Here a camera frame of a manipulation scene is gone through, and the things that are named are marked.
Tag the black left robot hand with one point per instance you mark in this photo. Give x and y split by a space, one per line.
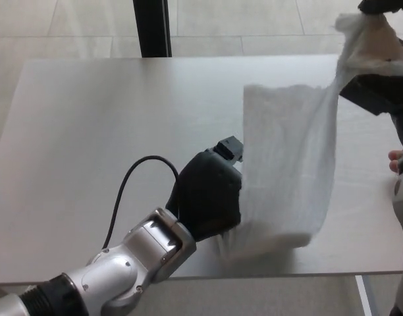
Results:
208 191

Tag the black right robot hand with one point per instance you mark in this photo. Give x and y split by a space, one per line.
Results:
382 92

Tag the white toilet paper roll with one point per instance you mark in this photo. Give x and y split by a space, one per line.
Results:
287 148

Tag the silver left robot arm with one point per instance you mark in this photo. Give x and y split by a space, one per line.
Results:
122 266

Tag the person's bare hand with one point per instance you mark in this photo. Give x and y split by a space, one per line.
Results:
394 161

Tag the black vertical pillar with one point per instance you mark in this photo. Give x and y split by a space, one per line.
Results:
153 29

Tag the white table leg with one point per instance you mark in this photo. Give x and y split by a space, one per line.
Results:
362 296

